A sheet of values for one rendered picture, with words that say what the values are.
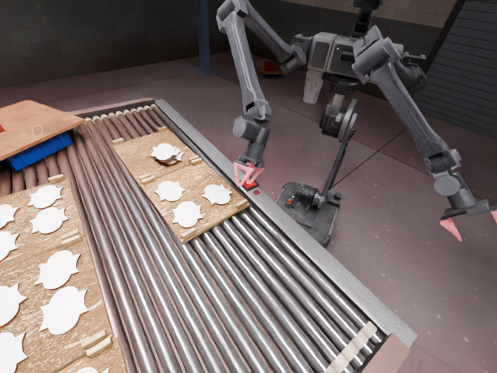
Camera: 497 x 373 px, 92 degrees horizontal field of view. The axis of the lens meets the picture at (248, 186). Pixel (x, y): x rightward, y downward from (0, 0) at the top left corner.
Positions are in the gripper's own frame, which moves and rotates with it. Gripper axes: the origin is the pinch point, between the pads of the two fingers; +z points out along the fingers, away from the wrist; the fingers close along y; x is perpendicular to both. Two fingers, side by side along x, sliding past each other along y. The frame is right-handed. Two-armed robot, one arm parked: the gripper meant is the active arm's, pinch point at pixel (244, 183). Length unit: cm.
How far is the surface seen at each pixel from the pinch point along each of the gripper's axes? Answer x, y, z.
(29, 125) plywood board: -128, -7, 16
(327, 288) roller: 39.2, -8.0, 26.2
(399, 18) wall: 38, -407, -273
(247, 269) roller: 10.8, -2.1, 30.3
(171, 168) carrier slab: -50, -28, 13
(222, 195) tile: -15.6, -22.6, 14.4
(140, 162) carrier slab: -67, -24, 16
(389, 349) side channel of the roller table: 59, 4, 29
